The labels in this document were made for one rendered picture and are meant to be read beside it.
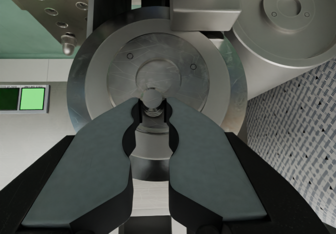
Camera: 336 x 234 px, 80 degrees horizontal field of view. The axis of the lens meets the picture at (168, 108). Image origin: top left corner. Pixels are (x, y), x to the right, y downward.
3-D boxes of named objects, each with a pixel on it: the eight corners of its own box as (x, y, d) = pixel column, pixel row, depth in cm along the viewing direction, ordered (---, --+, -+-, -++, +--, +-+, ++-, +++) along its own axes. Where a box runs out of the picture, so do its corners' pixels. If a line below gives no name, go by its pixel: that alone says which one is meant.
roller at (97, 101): (225, 17, 17) (237, 157, 15) (186, 93, 43) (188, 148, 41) (87, 17, 17) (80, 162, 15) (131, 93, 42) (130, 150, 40)
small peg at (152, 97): (146, 115, 11) (135, 93, 11) (148, 120, 14) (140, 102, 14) (169, 104, 11) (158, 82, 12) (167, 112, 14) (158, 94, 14)
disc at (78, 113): (240, 5, 18) (256, 178, 16) (238, 9, 19) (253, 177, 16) (71, 4, 17) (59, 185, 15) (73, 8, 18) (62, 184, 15)
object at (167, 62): (216, 40, 15) (203, 139, 14) (209, 51, 17) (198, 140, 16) (117, 23, 15) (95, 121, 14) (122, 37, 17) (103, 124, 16)
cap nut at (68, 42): (73, 34, 49) (72, 52, 49) (79, 42, 53) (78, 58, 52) (58, 34, 49) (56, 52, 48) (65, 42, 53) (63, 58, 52)
